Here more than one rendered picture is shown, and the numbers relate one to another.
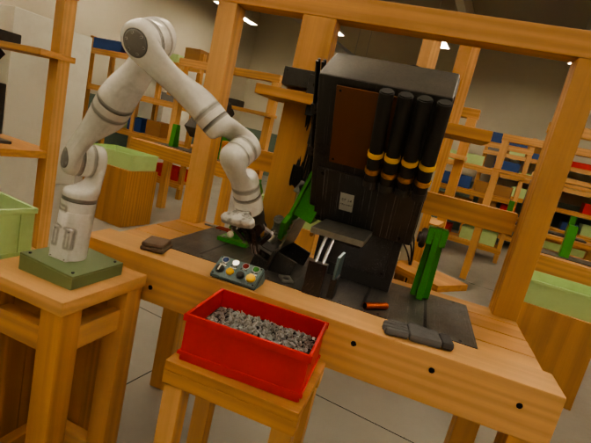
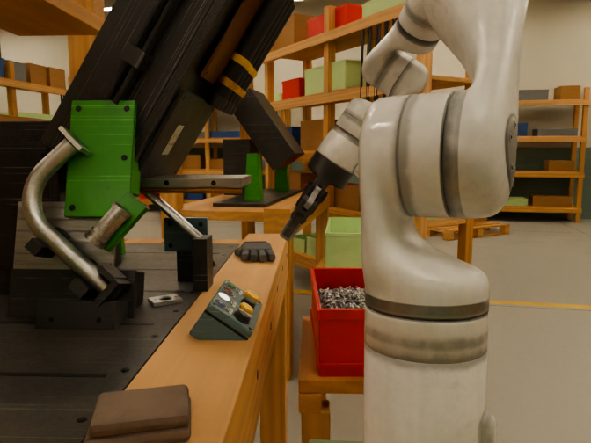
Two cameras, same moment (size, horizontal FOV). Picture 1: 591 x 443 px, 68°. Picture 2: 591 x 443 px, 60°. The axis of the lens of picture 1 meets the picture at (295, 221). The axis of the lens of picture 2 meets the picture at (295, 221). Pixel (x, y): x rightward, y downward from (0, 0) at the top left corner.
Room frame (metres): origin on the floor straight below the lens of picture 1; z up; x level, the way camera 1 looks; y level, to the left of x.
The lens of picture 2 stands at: (1.37, 0.96, 1.18)
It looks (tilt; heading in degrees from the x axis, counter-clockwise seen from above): 8 degrees down; 257
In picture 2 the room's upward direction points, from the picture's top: straight up
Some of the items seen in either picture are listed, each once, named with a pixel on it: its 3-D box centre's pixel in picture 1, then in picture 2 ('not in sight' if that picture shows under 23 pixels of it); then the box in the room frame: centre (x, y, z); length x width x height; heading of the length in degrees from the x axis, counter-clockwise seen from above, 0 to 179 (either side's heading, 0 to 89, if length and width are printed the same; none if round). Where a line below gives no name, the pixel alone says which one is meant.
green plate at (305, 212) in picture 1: (310, 200); (108, 158); (1.50, -0.04, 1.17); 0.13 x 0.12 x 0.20; 75
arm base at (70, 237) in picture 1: (74, 228); (422, 412); (1.19, 0.61, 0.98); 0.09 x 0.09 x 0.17; 78
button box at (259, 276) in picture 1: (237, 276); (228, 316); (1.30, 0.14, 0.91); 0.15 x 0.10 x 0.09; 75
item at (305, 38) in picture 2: not in sight; (345, 149); (0.02, -3.16, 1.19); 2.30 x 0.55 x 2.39; 107
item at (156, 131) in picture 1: (142, 113); not in sight; (7.31, 2.88, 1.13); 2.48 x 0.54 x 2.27; 66
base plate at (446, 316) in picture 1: (317, 277); (98, 295); (1.54, -0.12, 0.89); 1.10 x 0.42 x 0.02; 75
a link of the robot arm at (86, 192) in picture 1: (84, 174); (425, 208); (1.19, 0.60, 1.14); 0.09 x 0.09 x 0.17; 49
